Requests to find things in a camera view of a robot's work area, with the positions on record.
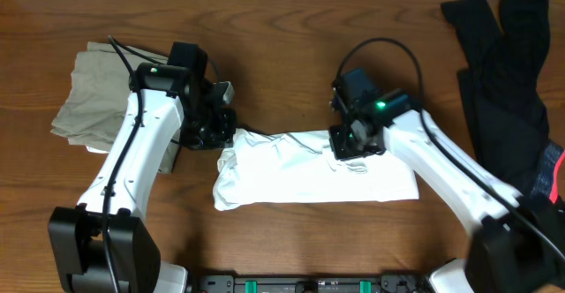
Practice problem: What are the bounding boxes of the white t-shirt with logo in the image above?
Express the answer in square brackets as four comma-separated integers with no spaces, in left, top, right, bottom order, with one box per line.
[213,129,419,211]

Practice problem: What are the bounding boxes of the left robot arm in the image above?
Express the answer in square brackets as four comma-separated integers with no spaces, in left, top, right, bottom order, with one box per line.
[48,41,237,293]

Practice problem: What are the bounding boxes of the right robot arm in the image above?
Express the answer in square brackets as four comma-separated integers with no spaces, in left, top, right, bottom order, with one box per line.
[330,69,564,292]

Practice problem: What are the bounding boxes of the folded olive green garment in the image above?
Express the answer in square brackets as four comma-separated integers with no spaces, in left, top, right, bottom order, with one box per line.
[49,41,182,174]

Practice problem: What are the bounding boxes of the small white cloth under garment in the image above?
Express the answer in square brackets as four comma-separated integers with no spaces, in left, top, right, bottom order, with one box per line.
[86,146,109,154]

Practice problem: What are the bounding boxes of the black garment with red stripe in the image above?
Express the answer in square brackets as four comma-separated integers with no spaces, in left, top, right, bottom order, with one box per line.
[441,0,564,202]

